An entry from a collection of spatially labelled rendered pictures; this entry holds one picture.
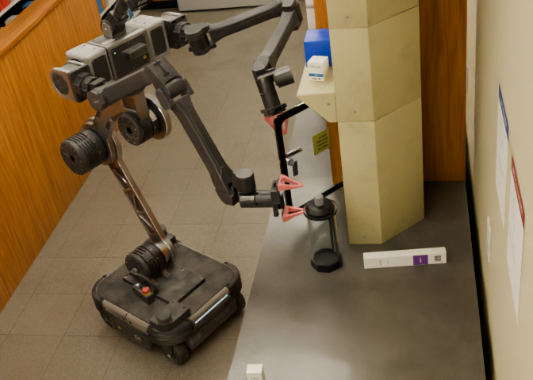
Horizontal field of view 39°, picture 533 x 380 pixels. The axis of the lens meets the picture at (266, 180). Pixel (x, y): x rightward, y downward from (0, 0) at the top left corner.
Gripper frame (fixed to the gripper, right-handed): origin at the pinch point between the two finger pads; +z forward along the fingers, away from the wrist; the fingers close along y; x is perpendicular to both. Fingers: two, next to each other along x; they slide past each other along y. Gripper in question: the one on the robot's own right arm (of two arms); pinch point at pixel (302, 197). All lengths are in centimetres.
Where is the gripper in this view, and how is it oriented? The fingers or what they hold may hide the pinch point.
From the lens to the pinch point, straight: 233.7
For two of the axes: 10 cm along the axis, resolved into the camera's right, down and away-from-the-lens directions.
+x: 1.6, -5.5, 8.2
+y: -1.3, -8.4, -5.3
